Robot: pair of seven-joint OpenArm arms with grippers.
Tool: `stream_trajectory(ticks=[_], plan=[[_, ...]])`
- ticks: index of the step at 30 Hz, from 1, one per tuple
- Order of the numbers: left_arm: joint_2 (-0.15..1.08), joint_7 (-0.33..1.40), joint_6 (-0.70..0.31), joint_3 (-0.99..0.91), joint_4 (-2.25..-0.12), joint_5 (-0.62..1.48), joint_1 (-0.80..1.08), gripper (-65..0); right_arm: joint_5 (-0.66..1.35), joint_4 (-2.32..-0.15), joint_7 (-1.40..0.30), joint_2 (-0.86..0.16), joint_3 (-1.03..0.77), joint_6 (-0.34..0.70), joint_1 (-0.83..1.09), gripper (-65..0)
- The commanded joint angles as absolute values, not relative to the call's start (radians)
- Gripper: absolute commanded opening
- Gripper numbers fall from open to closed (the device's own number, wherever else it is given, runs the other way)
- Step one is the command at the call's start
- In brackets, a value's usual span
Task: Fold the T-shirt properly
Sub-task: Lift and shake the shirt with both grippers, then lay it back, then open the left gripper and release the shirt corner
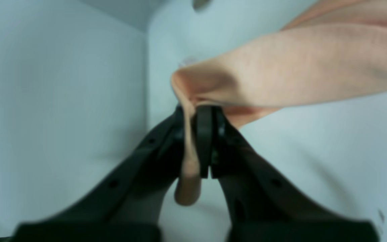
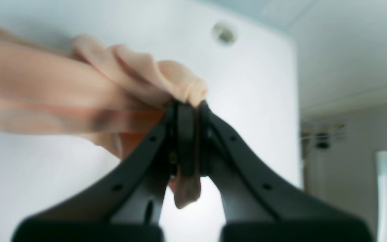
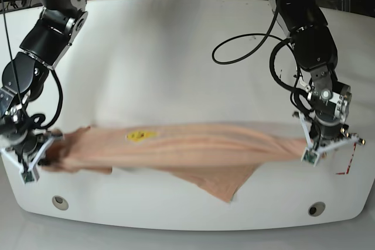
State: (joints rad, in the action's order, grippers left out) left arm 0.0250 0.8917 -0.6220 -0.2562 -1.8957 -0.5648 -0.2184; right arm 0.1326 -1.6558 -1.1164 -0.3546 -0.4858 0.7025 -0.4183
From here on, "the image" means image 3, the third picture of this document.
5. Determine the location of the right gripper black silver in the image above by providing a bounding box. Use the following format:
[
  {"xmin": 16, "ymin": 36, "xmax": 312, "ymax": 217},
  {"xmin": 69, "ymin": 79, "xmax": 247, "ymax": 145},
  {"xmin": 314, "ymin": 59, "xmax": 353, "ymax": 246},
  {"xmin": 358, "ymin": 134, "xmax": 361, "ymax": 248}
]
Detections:
[{"xmin": 1, "ymin": 121, "xmax": 42, "ymax": 162}]

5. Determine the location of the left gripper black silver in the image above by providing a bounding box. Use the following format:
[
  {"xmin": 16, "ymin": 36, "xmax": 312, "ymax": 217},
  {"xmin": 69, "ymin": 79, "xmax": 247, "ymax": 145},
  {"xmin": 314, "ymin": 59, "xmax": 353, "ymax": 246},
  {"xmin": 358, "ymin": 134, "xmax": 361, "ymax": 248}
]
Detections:
[{"xmin": 310, "ymin": 111, "xmax": 349, "ymax": 148}]

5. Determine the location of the peach orange T-shirt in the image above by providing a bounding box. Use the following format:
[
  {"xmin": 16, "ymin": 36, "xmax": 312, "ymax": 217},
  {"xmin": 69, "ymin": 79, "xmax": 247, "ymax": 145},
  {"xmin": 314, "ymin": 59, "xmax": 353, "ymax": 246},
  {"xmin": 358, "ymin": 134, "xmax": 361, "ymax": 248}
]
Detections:
[{"xmin": 40, "ymin": 124, "xmax": 306, "ymax": 203}]

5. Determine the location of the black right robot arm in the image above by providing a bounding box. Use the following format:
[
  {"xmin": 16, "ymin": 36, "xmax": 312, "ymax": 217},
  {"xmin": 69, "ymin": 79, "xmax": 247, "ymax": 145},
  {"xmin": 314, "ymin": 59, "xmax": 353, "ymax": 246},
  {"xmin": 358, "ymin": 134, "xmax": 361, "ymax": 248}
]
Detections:
[{"xmin": 1, "ymin": 0, "xmax": 88, "ymax": 164}]

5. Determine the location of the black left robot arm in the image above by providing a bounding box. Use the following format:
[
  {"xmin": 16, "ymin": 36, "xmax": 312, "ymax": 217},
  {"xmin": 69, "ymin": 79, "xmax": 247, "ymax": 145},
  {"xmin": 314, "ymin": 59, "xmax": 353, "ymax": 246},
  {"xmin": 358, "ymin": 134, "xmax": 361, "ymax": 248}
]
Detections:
[{"xmin": 269, "ymin": 0, "xmax": 351, "ymax": 147}]

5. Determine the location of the red tape rectangle marking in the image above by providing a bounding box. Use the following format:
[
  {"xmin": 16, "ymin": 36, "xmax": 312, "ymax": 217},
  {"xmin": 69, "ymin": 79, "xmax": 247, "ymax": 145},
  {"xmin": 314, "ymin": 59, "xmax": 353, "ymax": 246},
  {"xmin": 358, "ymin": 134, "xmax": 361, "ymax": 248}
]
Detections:
[{"xmin": 336, "ymin": 143, "xmax": 357, "ymax": 175}]

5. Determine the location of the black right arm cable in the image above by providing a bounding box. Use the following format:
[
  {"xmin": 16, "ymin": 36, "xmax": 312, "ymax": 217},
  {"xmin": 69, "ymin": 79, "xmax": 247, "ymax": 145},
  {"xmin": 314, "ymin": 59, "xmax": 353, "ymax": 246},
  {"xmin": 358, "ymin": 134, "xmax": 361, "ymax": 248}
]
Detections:
[{"xmin": 26, "ymin": 68, "xmax": 64, "ymax": 133}]

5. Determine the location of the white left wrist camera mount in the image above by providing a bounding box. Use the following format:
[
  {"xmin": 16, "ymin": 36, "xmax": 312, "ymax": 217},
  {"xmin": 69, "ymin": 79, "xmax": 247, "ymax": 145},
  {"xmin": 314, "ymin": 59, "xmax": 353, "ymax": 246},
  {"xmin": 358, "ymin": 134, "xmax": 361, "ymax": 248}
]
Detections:
[{"xmin": 292, "ymin": 111, "xmax": 366, "ymax": 167}]

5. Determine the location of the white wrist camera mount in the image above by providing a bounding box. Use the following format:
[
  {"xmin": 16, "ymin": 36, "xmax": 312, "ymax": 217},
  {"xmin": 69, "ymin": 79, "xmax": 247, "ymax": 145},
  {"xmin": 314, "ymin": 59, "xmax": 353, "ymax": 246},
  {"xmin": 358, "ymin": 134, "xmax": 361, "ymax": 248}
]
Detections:
[
  {"xmin": 292, "ymin": 111, "xmax": 366, "ymax": 167},
  {"xmin": 1, "ymin": 131, "xmax": 64, "ymax": 184}
]

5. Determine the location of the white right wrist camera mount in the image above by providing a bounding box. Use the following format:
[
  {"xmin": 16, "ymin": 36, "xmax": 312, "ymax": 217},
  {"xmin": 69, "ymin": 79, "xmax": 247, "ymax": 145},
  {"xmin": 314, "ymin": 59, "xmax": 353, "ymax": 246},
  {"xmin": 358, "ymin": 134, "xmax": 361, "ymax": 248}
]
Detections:
[{"xmin": 1, "ymin": 131, "xmax": 64, "ymax": 184}]

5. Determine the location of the left table cable grommet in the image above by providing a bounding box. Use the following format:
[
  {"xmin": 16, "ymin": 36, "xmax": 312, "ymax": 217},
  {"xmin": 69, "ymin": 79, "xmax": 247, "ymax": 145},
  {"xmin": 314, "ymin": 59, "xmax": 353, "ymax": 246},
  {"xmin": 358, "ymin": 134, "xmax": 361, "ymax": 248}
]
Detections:
[{"xmin": 52, "ymin": 196, "xmax": 69, "ymax": 211}]

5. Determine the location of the table cable grommet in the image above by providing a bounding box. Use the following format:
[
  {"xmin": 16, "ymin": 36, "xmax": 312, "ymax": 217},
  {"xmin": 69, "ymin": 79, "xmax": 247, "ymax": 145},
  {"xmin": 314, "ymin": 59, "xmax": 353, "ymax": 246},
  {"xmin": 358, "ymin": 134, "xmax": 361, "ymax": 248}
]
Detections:
[
  {"xmin": 308, "ymin": 201, "xmax": 326, "ymax": 217},
  {"xmin": 52, "ymin": 196, "xmax": 69, "ymax": 211}
]

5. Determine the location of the right table cable grommet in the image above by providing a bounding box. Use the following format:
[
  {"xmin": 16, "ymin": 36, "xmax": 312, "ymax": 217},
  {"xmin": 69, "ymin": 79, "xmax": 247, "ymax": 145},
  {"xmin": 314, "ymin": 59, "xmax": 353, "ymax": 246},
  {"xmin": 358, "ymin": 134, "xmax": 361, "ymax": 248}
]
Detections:
[{"xmin": 308, "ymin": 201, "xmax": 326, "ymax": 217}]

